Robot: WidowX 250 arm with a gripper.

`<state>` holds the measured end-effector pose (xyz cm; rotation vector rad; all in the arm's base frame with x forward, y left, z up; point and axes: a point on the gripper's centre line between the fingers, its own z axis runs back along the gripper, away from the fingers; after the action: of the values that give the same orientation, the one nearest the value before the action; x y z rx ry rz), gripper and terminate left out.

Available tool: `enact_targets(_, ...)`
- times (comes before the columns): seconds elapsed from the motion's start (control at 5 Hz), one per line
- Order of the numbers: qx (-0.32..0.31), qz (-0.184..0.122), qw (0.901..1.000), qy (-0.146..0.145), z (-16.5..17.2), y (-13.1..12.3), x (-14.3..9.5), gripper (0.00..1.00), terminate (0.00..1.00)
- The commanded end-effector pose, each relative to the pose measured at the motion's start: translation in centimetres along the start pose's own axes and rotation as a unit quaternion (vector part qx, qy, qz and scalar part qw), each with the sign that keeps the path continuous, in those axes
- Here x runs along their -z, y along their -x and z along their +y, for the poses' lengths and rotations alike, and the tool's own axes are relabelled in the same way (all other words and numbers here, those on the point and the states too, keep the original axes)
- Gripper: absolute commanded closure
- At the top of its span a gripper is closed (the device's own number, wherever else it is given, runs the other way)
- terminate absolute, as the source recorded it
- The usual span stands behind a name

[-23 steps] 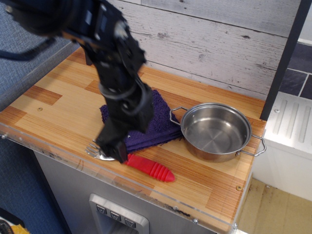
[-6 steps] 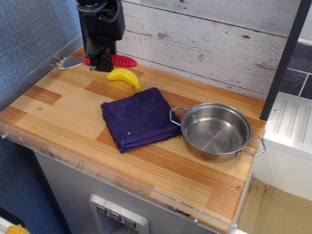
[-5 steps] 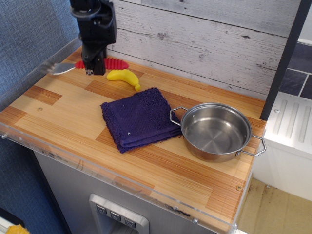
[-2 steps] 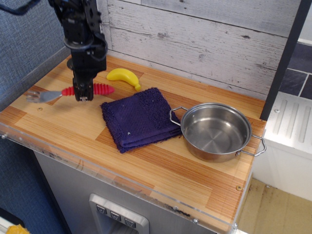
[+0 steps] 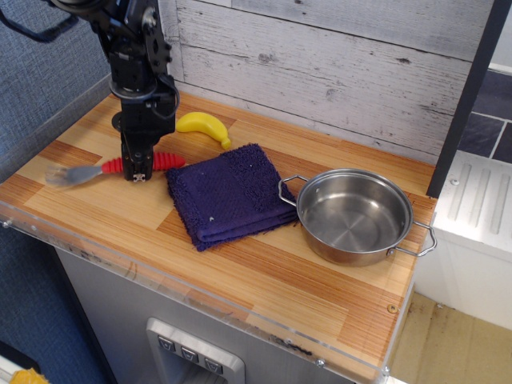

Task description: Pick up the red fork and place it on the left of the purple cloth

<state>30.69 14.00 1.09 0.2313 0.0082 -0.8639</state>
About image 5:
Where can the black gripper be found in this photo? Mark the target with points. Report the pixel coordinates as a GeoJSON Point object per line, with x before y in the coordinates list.
{"type": "Point", "coordinates": [146, 116]}

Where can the red handled metal fork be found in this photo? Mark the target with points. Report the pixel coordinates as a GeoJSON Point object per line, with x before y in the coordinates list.
{"type": "Point", "coordinates": [59, 176]}

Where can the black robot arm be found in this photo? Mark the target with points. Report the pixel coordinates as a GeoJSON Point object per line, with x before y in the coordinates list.
{"type": "Point", "coordinates": [131, 37]}

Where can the purple folded cloth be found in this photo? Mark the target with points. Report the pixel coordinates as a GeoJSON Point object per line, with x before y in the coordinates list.
{"type": "Point", "coordinates": [229, 197]}

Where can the yellow toy banana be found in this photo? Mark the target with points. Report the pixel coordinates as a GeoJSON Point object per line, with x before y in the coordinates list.
{"type": "Point", "coordinates": [206, 124]}

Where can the grey toy cabinet front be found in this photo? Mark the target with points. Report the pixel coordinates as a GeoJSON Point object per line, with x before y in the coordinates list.
{"type": "Point", "coordinates": [118, 305]}

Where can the silver dispenser panel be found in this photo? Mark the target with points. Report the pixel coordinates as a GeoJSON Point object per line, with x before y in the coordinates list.
{"type": "Point", "coordinates": [181, 357]}

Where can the stainless steel pot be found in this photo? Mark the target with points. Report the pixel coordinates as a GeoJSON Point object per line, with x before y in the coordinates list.
{"type": "Point", "coordinates": [352, 217]}

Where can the yellow object bottom left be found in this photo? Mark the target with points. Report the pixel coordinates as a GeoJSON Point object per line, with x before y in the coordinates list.
{"type": "Point", "coordinates": [28, 377]}

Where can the white toy sink unit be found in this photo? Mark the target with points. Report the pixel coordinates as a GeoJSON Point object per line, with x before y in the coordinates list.
{"type": "Point", "coordinates": [470, 269]}

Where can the black post right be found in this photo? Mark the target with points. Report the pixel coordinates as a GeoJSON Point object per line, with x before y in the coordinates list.
{"type": "Point", "coordinates": [490, 36]}

